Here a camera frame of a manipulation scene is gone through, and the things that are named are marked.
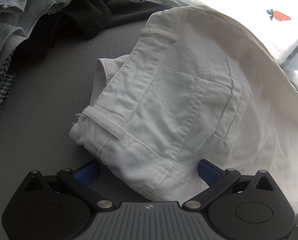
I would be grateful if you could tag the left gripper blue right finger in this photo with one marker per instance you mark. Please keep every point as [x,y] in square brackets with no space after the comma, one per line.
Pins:
[242,206]

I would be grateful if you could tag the white trousers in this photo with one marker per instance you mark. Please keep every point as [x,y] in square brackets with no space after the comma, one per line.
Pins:
[197,85]

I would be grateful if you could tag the black garment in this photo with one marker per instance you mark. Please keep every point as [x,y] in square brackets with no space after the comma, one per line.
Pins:
[80,20]

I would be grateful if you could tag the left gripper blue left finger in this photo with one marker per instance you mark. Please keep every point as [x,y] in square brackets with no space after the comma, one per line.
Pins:
[58,206]

